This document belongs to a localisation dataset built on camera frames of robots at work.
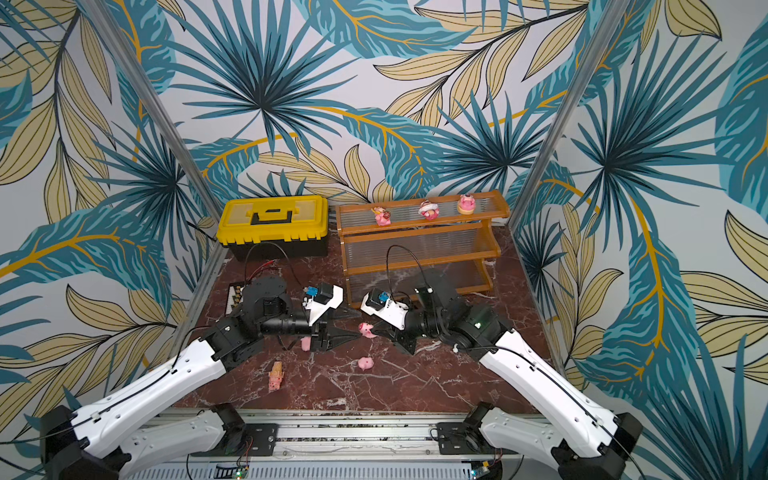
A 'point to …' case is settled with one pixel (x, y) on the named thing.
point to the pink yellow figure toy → (382, 216)
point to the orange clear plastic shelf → (385, 241)
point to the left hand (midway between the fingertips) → (356, 329)
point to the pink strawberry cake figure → (429, 210)
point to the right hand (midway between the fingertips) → (375, 325)
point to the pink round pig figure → (466, 204)
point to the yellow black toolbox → (274, 227)
